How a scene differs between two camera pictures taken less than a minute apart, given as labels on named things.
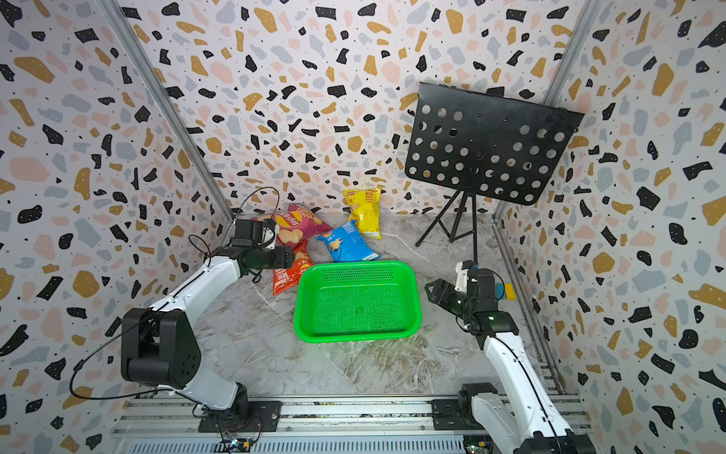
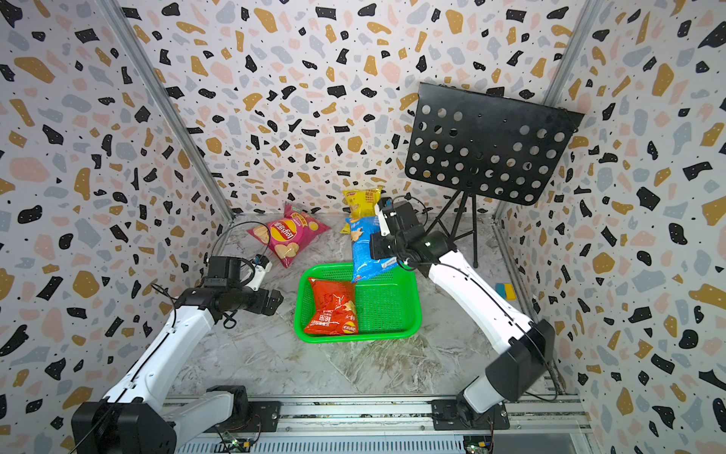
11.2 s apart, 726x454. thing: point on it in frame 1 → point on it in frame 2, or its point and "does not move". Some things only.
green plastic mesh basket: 354,301 does not move
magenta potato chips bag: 296,225 does not move
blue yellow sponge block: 505,291 does not move
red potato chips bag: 286,279 → 334,309
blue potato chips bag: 347,243 → 363,266
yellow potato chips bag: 365,208 does not move
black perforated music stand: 479,141 does not move
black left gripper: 284,257 → 260,305
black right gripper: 444,289 → 375,243
